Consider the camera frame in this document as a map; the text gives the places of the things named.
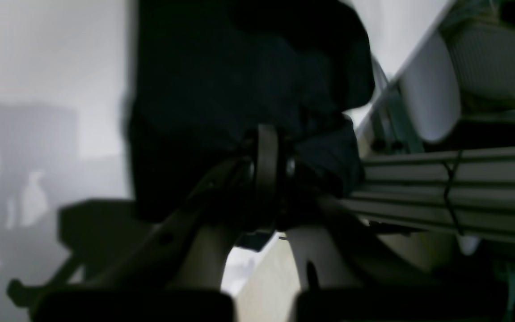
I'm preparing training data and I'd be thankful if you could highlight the grey aluminium frame rail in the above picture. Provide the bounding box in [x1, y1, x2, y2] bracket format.
[342, 147, 515, 243]

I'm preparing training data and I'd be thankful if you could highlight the black t-shirt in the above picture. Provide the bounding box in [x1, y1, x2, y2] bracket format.
[127, 0, 375, 222]

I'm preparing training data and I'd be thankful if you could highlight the white round table leg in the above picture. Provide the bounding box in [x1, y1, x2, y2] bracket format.
[399, 31, 462, 143]

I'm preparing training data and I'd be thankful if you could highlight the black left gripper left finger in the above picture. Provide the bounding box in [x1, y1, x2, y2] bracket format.
[30, 126, 280, 322]

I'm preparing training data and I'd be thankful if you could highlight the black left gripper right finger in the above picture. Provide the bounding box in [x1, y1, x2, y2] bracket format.
[284, 156, 507, 322]

